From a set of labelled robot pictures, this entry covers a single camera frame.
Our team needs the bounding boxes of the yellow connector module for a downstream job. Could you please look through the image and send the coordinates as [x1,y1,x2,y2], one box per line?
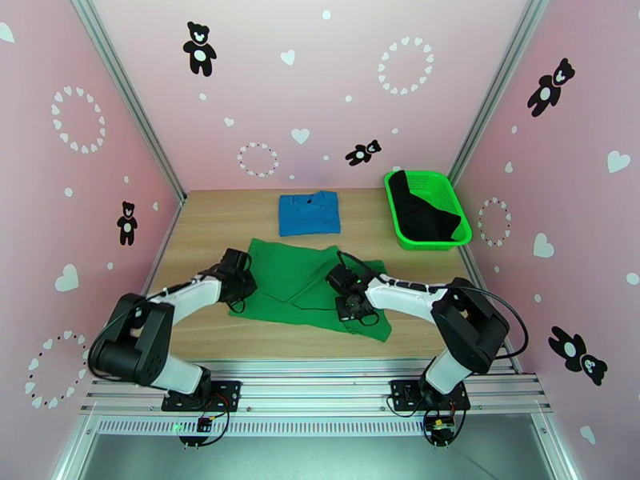
[425,413,456,447]

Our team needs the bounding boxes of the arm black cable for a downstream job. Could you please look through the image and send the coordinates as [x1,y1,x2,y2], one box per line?
[338,250,530,360]
[87,290,249,382]

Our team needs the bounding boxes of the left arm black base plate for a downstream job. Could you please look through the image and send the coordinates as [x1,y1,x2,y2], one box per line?
[161,379,242,413]

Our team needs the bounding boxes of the perforated metal strip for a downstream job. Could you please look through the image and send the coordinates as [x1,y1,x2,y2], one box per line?
[94,417,431,437]

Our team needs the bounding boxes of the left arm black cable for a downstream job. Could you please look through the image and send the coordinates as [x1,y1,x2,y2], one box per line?
[87,290,249,382]

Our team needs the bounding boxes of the blue t-shirt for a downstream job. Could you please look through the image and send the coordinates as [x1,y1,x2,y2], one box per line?
[278,190,342,238]

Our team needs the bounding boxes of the aluminium corner post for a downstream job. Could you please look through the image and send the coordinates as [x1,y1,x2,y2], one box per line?
[446,0,554,184]
[66,0,189,202]

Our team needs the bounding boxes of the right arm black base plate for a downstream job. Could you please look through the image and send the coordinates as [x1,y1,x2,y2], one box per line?
[390,378,471,412]

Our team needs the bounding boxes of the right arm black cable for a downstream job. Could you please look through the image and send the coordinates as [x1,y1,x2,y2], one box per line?
[338,250,530,360]

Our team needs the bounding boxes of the black teddy bear sticker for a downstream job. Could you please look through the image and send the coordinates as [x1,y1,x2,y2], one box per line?
[345,139,382,168]
[526,57,576,118]
[117,201,139,246]
[547,326,609,387]

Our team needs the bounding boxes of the aluminium frame rails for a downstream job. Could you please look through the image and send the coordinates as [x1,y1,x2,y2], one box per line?
[79,358,554,417]

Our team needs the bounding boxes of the green t-shirt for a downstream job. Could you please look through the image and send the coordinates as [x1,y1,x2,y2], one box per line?
[228,237,392,344]

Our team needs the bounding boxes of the grey sheet metal panel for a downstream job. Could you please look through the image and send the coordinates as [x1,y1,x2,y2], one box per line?
[50,413,576,480]

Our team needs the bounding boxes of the green plastic basket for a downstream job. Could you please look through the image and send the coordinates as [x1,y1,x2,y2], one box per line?
[383,168,473,252]

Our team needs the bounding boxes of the black t-shirt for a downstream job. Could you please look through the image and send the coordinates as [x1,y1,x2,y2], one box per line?
[389,169,462,243]

